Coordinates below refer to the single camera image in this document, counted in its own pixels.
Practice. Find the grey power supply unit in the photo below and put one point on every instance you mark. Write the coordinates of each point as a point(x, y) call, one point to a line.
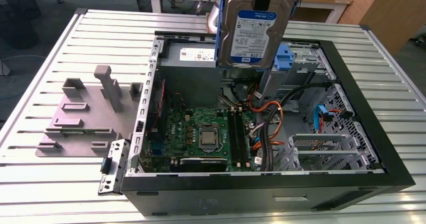
point(189, 84)

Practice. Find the CPU socket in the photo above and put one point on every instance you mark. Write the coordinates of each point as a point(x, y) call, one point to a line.
point(209, 150)

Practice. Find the metal card retainer bracket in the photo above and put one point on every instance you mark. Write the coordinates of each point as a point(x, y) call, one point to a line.
point(116, 154)

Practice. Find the green motherboard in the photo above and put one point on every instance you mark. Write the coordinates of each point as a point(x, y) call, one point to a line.
point(206, 114)

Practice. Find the blue bracket latch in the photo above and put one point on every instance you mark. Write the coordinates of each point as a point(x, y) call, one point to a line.
point(106, 166)

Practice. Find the black office chair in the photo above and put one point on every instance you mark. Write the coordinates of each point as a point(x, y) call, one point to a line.
point(20, 29)

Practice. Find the hard disk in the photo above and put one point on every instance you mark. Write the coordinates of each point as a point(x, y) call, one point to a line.
point(255, 39)

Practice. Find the black RAM slot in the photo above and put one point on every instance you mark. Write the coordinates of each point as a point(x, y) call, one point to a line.
point(233, 136)

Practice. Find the silver CPU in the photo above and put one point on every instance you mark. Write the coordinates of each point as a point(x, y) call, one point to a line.
point(207, 137)

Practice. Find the grey metal drive cage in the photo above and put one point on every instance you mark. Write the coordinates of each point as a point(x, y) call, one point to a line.
point(286, 84)

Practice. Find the blue drive cage latch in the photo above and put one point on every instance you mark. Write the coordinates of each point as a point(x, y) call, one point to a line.
point(286, 59)

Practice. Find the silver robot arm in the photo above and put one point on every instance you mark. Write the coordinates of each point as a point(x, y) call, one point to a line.
point(211, 22)

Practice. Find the green RAM stick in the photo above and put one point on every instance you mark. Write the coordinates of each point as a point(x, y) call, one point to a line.
point(80, 131)

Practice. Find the black PC case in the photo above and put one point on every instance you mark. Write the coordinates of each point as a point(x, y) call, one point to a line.
point(233, 199)

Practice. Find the black graphics card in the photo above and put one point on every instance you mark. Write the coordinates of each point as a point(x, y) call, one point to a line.
point(202, 163)

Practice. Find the metal disk bay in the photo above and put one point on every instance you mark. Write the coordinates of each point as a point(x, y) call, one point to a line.
point(319, 155)

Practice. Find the wooden cabinet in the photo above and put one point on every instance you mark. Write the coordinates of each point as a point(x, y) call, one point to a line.
point(392, 22)

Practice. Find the grey parts rack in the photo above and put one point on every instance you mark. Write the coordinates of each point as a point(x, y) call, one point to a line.
point(96, 119)

